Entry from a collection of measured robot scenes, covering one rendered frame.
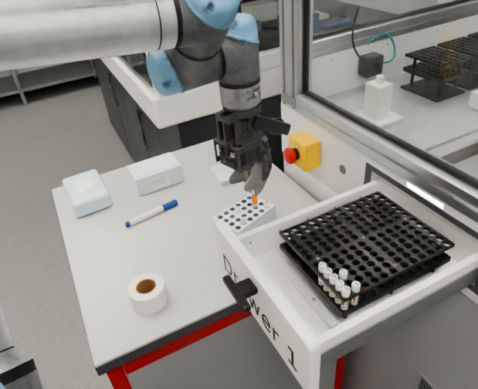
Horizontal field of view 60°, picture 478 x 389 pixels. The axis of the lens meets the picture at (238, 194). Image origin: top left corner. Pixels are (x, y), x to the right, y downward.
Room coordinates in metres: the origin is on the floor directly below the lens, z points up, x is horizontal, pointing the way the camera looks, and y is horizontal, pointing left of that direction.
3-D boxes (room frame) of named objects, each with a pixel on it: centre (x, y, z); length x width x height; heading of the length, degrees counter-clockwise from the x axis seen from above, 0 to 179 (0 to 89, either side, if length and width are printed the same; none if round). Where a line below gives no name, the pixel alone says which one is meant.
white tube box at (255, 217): (0.75, -0.01, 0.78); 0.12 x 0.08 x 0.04; 131
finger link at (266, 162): (0.72, -0.05, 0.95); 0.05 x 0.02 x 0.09; 41
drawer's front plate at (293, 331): (0.43, -0.02, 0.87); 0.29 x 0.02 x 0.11; 24
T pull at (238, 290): (0.42, 0.01, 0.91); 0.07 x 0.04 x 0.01; 24
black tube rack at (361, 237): (0.51, -0.20, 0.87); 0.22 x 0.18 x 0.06; 114
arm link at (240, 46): (0.72, -0.02, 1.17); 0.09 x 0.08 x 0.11; 120
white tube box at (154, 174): (0.97, 0.22, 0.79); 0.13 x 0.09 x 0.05; 115
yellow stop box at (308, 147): (0.86, -0.16, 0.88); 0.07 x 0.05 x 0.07; 24
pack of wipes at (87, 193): (0.92, 0.40, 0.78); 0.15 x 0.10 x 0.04; 26
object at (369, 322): (0.52, -0.21, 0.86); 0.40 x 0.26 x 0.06; 114
